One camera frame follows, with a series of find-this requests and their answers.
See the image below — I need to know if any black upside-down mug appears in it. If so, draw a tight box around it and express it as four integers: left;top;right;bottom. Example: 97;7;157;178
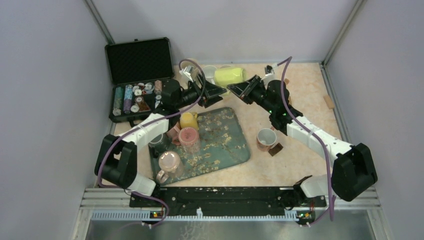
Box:
148;133;171;158

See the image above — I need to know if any cream patterned mug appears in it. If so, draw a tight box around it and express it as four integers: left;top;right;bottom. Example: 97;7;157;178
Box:
181;58;199;67

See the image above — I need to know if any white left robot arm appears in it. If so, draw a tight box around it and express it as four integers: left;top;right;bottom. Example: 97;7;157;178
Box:
94;74;226;207

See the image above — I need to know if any light pink glass mug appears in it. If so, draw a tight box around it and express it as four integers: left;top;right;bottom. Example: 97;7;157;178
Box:
156;151;185;184

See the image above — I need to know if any light green mug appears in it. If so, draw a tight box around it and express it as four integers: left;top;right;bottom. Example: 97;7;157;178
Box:
220;64;232;69

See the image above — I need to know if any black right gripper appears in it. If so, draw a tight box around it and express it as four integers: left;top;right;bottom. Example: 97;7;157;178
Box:
228;74;276;114

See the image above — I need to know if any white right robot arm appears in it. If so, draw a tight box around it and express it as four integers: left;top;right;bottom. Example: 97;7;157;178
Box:
227;75;378;206

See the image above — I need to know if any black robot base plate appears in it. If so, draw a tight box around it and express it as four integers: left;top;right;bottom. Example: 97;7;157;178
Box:
129;186;327;217

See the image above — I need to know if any terracotta upside-down mug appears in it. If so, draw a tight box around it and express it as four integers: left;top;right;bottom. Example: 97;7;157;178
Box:
256;127;278;152

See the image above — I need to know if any teal floral serving tray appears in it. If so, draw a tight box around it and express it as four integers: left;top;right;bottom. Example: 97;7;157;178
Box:
149;107;251;185

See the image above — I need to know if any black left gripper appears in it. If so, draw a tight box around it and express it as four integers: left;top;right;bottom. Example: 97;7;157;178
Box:
174;73;226;110

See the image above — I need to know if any black poker chip case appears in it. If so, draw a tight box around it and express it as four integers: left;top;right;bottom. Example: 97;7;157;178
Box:
104;37;175;123

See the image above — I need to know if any light wooden block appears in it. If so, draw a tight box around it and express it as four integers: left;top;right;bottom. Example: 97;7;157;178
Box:
323;95;336;110

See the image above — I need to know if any yellow upside-down mug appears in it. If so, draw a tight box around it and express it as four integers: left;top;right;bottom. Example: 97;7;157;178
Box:
179;112;199;130

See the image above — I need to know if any white and blue mug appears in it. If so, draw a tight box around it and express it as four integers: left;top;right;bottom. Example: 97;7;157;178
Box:
200;65;218;85

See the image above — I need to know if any dark brown wooden block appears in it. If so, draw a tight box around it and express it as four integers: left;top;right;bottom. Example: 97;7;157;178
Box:
268;143;284;157

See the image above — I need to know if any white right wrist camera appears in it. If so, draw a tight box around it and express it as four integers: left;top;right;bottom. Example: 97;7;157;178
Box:
262;65;276;88

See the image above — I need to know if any red-bottomed glass mug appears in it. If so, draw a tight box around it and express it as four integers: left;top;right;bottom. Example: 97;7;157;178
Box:
171;127;201;154

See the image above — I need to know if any pink upside-down mug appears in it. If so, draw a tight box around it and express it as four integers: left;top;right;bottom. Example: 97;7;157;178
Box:
166;122;181;139

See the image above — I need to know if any lime green faceted mug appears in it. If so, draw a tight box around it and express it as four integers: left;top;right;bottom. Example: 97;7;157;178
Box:
213;67;247;89

